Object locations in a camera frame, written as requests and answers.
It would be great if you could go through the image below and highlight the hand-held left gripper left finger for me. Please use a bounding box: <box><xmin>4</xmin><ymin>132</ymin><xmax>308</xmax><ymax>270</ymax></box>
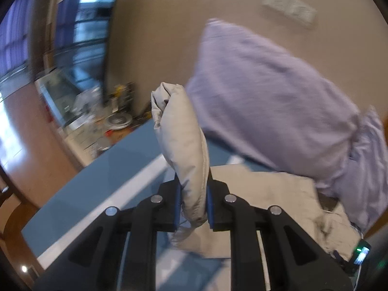
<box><xmin>33</xmin><ymin>182</ymin><xmax>182</xmax><ymax>291</ymax></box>

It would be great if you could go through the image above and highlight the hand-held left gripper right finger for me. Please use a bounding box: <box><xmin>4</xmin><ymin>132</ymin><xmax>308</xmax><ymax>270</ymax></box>
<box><xmin>207</xmin><ymin>169</ymin><xmax>354</xmax><ymax>291</ymax></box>

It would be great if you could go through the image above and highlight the beige padded jacket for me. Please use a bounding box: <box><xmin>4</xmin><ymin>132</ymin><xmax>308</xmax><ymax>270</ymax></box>
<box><xmin>151</xmin><ymin>82</ymin><xmax>363</xmax><ymax>262</ymax></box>

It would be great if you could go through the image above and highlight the blue white striped blanket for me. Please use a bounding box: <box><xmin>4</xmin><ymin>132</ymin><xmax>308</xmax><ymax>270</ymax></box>
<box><xmin>21</xmin><ymin>117</ymin><xmax>267</xmax><ymax>291</ymax></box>

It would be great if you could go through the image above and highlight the small lavender pillow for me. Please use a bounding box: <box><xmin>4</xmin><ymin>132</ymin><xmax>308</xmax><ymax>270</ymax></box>
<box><xmin>332</xmin><ymin>105</ymin><xmax>386</xmax><ymax>234</ymax></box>

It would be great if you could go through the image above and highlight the round grey robot vacuum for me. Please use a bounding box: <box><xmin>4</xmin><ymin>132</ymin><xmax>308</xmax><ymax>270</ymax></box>
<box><xmin>104</xmin><ymin>112</ymin><xmax>133</xmax><ymax>129</ymax></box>

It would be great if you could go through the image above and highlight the large lavender pillow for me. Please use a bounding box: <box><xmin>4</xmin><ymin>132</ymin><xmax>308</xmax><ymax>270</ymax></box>
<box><xmin>184</xmin><ymin>18</ymin><xmax>363</xmax><ymax>188</ymax></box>

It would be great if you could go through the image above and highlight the cluttered glass-top side table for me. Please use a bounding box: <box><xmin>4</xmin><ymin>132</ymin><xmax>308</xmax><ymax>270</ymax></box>
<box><xmin>35</xmin><ymin>67</ymin><xmax>106</xmax><ymax>161</ymax></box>

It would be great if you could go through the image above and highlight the wooden chair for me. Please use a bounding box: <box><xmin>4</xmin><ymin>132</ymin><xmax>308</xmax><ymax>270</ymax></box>
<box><xmin>0</xmin><ymin>164</ymin><xmax>41</xmax><ymax>281</ymax></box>

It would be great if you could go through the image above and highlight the large window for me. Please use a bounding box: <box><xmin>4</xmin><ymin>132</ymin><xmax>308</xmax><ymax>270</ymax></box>
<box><xmin>0</xmin><ymin>0</ymin><xmax>123</xmax><ymax>104</ymax></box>

